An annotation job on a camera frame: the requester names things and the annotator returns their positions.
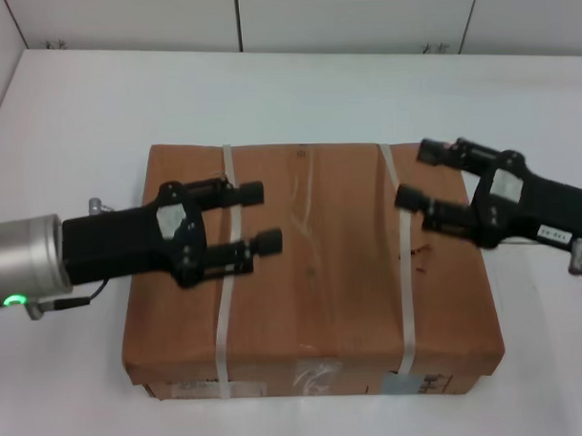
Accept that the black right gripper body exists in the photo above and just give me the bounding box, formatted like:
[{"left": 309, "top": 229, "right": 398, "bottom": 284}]
[{"left": 463, "top": 146, "right": 582, "bottom": 251}]

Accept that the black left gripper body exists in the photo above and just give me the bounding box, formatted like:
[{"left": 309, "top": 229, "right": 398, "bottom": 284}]
[{"left": 58, "top": 180, "right": 209, "bottom": 293}]

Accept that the brown cardboard box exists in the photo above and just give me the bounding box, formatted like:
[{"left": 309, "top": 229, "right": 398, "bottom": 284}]
[{"left": 114, "top": 131, "right": 507, "bottom": 406}]

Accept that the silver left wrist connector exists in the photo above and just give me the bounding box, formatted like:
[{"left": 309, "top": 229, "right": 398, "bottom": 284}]
[{"left": 88, "top": 196, "right": 116, "bottom": 215}]

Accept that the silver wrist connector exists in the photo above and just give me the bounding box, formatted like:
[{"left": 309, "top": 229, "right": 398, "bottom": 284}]
[
  {"left": 88, "top": 196, "right": 116, "bottom": 215},
  {"left": 565, "top": 237, "right": 582, "bottom": 277}
]

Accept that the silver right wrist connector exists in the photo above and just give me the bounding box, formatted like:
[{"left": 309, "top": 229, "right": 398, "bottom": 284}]
[{"left": 565, "top": 237, "right": 582, "bottom": 277}]

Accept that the white plastic box strap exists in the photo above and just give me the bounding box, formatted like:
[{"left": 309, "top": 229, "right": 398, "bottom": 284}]
[
  {"left": 377, "top": 142, "right": 420, "bottom": 377},
  {"left": 205, "top": 142, "right": 253, "bottom": 402}
]

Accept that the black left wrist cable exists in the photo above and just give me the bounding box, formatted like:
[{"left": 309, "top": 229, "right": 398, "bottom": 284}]
[{"left": 23, "top": 279, "right": 110, "bottom": 321}]

